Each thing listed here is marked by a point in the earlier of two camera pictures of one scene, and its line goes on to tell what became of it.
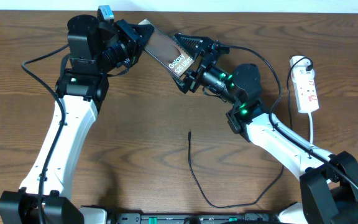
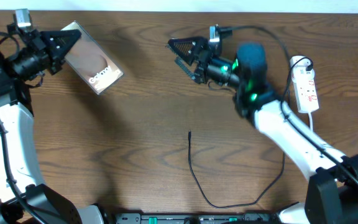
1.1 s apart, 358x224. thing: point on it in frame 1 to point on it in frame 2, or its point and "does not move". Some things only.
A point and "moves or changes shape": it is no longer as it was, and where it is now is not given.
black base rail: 140,218 does not move
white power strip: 304,83 does not move
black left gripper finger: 142,31 to 59,42
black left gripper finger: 135,59 to 55,66
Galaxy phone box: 163,48 moves or changes shape
